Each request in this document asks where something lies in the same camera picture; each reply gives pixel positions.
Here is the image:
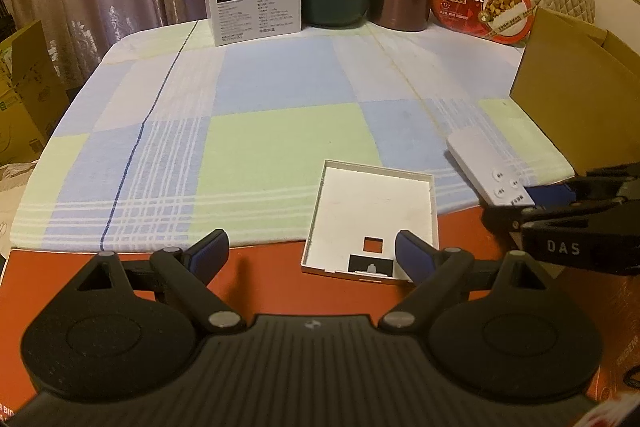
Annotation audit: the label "cardboard boxes on floor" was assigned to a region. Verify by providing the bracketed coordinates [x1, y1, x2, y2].
[0, 20, 70, 165]

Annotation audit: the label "open cardboard box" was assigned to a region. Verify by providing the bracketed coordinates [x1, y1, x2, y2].
[510, 8, 640, 174]

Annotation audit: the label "white flat tray lid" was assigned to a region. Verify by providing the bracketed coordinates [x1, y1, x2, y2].
[300, 159, 438, 285]

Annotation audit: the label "white remote with buttons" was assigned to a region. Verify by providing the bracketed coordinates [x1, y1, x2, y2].
[447, 128, 534, 207]

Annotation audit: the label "red instant rice bowl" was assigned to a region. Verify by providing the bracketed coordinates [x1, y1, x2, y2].
[431, 0, 535, 44]

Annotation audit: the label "checkered pastel tablecloth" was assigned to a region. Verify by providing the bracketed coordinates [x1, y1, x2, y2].
[11, 21, 573, 251]

